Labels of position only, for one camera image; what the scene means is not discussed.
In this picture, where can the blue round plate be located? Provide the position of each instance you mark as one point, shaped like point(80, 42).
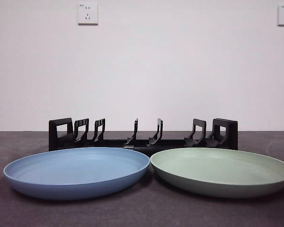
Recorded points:
point(75, 172)

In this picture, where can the black plate rack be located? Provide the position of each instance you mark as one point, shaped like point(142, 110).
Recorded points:
point(170, 144)

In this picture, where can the pale green round plate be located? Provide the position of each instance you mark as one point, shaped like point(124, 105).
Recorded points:
point(222, 175)

